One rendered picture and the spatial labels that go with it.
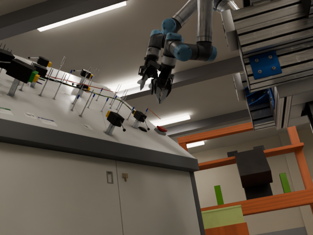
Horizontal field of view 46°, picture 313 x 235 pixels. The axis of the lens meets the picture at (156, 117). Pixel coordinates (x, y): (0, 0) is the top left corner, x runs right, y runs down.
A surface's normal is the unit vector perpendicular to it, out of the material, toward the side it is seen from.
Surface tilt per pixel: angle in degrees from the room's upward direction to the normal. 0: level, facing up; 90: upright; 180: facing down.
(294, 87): 90
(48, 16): 180
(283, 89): 90
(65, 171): 90
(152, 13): 180
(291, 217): 90
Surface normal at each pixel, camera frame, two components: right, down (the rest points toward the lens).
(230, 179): -0.27, -0.34
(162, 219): 0.73, -0.36
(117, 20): 0.14, 0.91
